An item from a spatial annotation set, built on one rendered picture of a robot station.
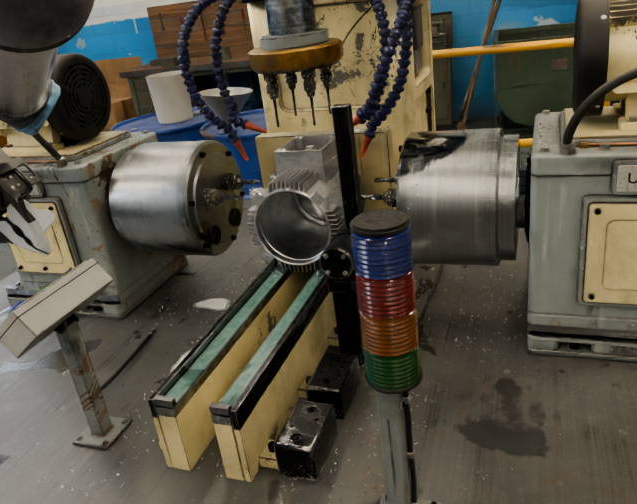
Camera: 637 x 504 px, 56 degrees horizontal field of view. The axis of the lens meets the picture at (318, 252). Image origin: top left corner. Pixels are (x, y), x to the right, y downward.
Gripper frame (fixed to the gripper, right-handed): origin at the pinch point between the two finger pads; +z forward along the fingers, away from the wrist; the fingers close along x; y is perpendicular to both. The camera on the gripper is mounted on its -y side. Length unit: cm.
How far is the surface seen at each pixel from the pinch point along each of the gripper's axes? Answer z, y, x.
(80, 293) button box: 9.6, -3.2, -3.4
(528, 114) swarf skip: 105, 444, 5
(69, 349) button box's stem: 14.6, -6.3, 3.6
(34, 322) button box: 9.1, -12.1, -3.4
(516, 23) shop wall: 48, 552, -19
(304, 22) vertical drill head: -1, 44, -41
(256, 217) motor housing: 18.9, 32.7, -11.8
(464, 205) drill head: 41, 30, -46
